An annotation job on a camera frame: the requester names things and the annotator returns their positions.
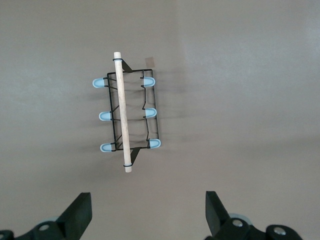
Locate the black wire cup holder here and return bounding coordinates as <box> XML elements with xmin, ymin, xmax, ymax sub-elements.
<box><xmin>91</xmin><ymin>51</ymin><xmax>162</xmax><ymax>174</ymax></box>

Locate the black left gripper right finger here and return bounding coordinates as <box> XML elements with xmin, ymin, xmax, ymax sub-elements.
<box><xmin>204</xmin><ymin>191</ymin><xmax>266</xmax><ymax>240</ymax></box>

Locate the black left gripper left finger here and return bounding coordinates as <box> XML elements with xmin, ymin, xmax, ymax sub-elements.
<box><xmin>17</xmin><ymin>191</ymin><xmax>93</xmax><ymax>240</ymax></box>

